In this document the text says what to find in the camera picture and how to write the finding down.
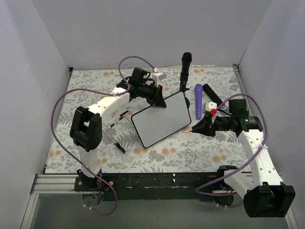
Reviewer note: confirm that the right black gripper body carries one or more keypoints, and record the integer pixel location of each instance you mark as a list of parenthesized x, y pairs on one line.
[(210, 126)]

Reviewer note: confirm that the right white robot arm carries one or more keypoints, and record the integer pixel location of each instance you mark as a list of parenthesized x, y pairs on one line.
[(258, 183)]

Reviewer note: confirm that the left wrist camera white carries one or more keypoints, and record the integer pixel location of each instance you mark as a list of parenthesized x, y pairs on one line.
[(157, 76)]

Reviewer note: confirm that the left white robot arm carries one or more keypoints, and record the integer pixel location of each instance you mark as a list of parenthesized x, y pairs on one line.
[(86, 128)]

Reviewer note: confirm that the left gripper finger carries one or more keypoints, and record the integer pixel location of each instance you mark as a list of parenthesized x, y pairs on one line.
[(159, 103), (159, 93)]

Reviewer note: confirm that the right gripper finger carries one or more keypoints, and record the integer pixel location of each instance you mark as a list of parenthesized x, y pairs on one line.
[(206, 131), (204, 124)]

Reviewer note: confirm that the black microphone on stand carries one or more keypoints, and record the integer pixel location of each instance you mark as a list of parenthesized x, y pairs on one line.
[(186, 62)]

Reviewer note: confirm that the black round microphone stand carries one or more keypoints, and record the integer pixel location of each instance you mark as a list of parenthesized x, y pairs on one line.
[(187, 100)]

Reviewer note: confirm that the small black-framed whiteboard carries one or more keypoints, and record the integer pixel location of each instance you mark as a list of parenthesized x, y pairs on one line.
[(154, 124)]

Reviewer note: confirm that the floral patterned table mat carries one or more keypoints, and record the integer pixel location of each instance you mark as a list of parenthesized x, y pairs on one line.
[(121, 150)]

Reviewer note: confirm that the black handheld microphone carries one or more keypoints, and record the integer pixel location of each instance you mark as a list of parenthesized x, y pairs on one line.
[(211, 94)]

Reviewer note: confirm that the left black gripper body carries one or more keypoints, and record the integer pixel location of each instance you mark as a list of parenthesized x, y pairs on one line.
[(157, 94)]

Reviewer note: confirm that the purple microphone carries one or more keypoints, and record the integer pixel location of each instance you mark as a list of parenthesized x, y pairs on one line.
[(198, 100)]

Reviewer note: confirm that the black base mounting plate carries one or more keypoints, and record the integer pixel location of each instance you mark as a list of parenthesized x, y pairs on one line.
[(154, 186)]

